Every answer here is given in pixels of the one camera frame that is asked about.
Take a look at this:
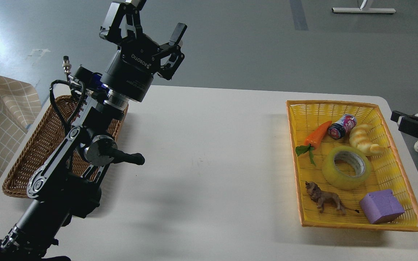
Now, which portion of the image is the yellow tape roll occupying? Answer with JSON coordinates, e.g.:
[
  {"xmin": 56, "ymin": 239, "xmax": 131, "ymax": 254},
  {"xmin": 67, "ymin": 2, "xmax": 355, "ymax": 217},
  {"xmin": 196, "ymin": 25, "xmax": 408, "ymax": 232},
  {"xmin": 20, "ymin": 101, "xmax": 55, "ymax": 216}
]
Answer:
[{"xmin": 322, "ymin": 146, "xmax": 371, "ymax": 190}]

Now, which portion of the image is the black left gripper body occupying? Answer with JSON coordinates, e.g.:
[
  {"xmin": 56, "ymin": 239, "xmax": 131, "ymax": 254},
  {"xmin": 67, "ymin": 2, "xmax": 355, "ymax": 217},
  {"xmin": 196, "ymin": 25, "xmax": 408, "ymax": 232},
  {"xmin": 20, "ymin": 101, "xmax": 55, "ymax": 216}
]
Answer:
[{"xmin": 101, "ymin": 35, "xmax": 158, "ymax": 102}]

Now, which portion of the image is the yellow plastic basket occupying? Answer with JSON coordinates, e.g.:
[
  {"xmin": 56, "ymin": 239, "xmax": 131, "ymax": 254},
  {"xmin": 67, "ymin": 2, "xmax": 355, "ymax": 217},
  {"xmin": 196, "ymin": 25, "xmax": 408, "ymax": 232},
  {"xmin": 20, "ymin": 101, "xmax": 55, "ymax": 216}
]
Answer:
[{"xmin": 286, "ymin": 100, "xmax": 418, "ymax": 232}]

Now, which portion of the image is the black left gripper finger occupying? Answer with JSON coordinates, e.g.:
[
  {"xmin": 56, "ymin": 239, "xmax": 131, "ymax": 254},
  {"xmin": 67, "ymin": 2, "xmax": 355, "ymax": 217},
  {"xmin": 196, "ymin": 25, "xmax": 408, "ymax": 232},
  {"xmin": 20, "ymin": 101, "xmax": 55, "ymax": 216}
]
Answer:
[
  {"xmin": 99, "ymin": 0, "xmax": 146, "ymax": 46},
  {"xmin": 154, "ymin": 23, "xmax": 187, "ymax": 80}
]

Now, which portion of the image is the purple foam block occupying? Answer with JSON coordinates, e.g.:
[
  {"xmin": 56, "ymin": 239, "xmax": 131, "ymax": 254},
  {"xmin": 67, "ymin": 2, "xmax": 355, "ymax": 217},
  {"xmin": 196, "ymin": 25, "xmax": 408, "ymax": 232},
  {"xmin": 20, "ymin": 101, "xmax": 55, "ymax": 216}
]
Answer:
[{"xmin": 359, "ymin": 189, "xmax": 405, "ymax": 224}]

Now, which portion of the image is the small purple drink can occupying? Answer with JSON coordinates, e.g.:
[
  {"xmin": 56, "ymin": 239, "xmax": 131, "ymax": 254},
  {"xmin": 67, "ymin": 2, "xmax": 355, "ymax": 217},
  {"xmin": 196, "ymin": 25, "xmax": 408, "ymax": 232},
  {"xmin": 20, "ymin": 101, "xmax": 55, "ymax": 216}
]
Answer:
[{"xmin": 327, "ymin": 114, "xmax": 357, "ymax": 140}]

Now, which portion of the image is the orange toy carrot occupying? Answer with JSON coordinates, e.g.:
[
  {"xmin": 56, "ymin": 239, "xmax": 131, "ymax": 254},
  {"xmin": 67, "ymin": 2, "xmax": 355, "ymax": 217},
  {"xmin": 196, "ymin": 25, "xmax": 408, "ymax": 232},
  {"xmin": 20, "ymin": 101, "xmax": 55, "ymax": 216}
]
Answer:
[{"xmin": 295, "ymin": 121, "xmax": 332, "ymax": 166}]

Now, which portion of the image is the brown wicker basket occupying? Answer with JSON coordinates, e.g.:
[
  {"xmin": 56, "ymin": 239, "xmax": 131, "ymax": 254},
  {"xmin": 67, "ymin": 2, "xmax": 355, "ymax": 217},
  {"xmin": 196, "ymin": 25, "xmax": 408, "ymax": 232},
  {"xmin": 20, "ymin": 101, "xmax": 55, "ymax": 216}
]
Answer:
[{"xmin": 2, "ymin": 95, "xmax": 128, "ymax": 198}]

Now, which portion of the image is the toy croissant bread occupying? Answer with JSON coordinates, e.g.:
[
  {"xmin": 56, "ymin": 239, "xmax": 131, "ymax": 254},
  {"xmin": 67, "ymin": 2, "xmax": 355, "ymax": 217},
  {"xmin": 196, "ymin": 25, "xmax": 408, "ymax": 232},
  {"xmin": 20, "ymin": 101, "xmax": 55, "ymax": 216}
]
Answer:
[{"xmin": 349, "ymin": 124, "xmax": 385, "ymax": 157}]

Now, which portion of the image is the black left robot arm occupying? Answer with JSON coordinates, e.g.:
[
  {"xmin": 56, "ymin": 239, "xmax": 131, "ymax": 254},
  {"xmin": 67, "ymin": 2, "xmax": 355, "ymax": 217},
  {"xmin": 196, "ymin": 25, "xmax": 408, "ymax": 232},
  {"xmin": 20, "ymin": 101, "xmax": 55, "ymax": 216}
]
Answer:
[{"xmin": 0, "ymin": 0, "xmax": 187, "ymax": 261}]

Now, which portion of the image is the white stand base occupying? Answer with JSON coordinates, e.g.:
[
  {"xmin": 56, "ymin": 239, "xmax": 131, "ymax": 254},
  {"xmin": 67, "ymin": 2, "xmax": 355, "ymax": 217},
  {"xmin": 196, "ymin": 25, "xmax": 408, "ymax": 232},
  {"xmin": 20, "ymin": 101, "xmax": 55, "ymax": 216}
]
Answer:
[{"xmin": 331, "ymin": 0, "xmax": 396, "ymax": 14}]

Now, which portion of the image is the brown toy lion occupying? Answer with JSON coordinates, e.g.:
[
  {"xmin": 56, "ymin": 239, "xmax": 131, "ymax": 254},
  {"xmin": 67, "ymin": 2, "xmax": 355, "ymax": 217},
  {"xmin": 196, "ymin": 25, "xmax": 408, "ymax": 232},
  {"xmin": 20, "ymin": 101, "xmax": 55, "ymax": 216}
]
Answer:
[{"xmin": 304, "ymin": 181, "xmax": 360, "ymax": 215}]

